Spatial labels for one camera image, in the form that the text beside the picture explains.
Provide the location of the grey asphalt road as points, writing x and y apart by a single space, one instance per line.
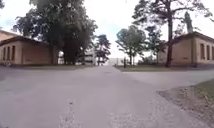
95 93

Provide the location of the large dark tree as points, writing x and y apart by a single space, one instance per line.
66 30

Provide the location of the green grass patch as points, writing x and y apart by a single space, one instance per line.
210 88
151 67

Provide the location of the gravel strip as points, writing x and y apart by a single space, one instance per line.
191 101

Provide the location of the white building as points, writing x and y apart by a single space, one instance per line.
90 57

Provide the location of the brown brick building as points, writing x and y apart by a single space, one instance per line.
31 53
190 51

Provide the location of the tall tree with bare trunk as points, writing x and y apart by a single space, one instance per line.
169 40

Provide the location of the short dark post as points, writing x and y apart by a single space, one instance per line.
125 63

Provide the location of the small tree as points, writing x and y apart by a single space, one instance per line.
102 46

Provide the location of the green tree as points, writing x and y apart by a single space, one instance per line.
130 41

